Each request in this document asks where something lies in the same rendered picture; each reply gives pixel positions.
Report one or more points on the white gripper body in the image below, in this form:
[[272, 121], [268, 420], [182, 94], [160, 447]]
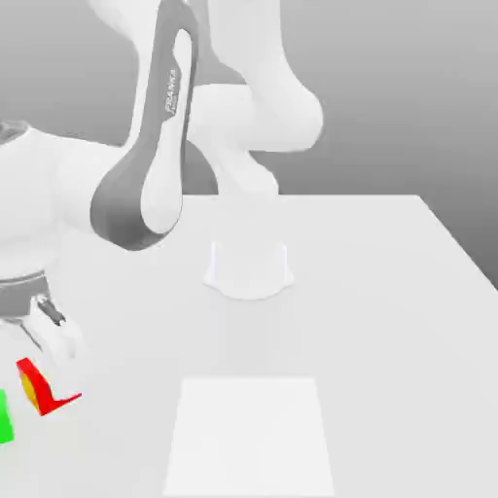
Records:
[[54, 342]]

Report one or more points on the small green cube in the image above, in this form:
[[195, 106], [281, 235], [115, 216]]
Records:
[[4, 422]]

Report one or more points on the small red cube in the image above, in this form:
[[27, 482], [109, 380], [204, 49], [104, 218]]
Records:
[[39, 393]]

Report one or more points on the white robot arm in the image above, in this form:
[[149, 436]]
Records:
[[163, 116]]

